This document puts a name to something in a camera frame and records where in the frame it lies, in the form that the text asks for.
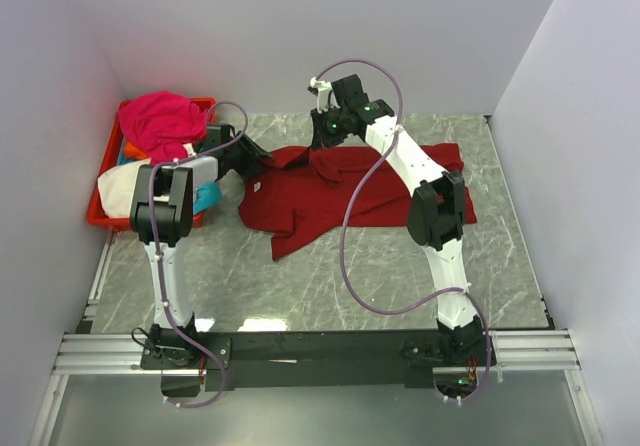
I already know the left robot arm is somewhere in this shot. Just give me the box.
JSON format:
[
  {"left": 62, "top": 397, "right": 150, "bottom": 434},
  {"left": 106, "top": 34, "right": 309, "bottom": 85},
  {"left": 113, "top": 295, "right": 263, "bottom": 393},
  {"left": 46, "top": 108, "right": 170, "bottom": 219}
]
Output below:
[{"left": 130, "top": 123, "right": 271, "bottom": 369}]

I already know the turquoise t shirt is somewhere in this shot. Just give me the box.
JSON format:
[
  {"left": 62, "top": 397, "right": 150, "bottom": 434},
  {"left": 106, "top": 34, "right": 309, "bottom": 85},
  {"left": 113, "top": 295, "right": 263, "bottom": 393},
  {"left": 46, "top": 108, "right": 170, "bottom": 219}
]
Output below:
[{"left": 193, "top": 181, "right": 222, "bottom": 215}]

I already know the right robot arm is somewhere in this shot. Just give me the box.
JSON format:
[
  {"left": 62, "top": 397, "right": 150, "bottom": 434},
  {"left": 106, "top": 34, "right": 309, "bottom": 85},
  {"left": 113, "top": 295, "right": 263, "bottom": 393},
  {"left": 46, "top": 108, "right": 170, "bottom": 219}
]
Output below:
[{"left": 308, "top": 75, "right": 489, "bottom": 365}]

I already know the black base beam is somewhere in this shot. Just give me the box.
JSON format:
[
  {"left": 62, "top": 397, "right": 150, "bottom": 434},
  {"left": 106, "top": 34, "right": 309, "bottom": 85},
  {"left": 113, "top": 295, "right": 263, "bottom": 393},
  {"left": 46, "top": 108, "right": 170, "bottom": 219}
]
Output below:
[{"left": 139, "top": 329, "right": 501, "bottom": 395}]

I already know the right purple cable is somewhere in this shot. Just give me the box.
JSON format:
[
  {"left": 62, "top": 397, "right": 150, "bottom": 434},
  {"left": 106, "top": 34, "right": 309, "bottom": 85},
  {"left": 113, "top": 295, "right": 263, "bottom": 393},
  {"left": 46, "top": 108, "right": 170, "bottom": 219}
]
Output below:
[{"left": 312, "top": 58, "right": 494, "bottom": 405}]

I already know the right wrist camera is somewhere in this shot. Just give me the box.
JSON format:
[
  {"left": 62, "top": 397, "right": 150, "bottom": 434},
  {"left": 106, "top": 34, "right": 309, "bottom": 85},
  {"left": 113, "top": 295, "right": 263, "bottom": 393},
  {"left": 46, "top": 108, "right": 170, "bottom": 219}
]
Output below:
[{"left": 307, "top": 77, "right": 333, "bottom": 113}]

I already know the purple cable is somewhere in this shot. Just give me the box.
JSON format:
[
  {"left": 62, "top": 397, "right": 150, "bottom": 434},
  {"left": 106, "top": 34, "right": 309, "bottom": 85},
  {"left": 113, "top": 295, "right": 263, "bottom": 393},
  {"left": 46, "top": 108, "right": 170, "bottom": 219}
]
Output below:
[
  {"left": 312, "top": 58, "right": 494, "bottom": 405},
  {"left": 148, "top": 101, "right": 250, "bottom": 410}
]

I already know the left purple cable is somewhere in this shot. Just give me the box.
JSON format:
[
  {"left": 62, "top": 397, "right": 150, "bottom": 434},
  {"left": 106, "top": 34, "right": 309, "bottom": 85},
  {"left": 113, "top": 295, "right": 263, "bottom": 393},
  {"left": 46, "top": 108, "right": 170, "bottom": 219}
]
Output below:
[{"left": 148, "top": 101, "right": 250, "bottom": 410}]

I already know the white t shirt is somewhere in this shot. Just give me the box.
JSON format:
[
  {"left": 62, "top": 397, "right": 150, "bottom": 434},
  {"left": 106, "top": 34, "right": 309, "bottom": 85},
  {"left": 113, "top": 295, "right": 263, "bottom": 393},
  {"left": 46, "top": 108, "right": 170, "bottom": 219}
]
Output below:
[{"left": 97, "top": 158, "right": 150, "bottom": 219}]

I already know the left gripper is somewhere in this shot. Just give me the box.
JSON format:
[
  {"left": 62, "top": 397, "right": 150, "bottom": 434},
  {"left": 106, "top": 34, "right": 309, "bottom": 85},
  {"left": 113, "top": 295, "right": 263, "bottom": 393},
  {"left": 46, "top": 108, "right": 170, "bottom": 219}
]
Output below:
[{"left": 225, "top": 131, "right": 273, "bottom": 180}]

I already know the orange t shirt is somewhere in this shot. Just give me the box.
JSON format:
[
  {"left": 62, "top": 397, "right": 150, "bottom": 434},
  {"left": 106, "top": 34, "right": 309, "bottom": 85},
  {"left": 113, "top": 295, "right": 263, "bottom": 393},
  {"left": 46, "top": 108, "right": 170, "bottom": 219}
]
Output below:
[{"left": 123, "top": 140, "right": 149, "bottom": 161}]

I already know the pink t shirt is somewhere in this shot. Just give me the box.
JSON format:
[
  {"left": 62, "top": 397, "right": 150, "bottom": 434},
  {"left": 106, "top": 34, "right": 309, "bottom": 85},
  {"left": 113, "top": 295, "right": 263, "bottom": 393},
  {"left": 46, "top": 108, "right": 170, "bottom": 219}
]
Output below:
[{"left": 117, "top": 91, "right": 207, "bottom": 164}]

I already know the dark red t shirt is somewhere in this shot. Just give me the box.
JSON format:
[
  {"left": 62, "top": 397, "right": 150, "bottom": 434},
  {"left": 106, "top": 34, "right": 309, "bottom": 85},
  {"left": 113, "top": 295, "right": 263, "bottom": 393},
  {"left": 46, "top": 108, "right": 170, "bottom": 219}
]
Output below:
[{"left": 237, "top": 142, "right": 478, "bottom": 261}]

